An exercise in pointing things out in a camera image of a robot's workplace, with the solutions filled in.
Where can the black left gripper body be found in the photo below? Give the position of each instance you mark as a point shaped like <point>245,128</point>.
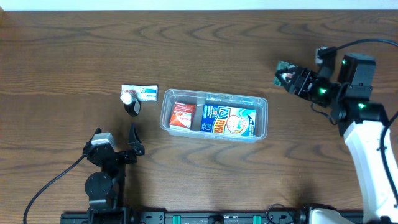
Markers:
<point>117,155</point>

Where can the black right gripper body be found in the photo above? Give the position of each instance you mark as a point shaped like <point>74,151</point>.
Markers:
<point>301,82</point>

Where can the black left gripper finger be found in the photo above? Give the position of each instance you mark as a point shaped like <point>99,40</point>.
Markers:
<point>134,142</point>
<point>97,131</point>

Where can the green round-label box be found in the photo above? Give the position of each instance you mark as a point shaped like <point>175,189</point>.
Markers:
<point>283,81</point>

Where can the dark bottle white cap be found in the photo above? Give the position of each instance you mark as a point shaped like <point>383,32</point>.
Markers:
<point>131,104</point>

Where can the red orange Panadol box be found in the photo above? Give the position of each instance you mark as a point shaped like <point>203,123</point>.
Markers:
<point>182,116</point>

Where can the blue Kool Fever box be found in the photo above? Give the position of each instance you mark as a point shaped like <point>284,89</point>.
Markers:
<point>228,120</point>

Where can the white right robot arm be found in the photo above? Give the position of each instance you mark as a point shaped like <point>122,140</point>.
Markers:
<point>363,124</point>

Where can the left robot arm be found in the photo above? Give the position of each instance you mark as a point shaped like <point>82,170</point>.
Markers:
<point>105,188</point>

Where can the clear plastic container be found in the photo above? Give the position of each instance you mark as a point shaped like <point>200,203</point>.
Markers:
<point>201,98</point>

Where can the white Panadol box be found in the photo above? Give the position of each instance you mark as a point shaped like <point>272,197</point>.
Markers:
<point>141,92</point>

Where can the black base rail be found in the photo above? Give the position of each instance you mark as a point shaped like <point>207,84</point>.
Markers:
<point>160,217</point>

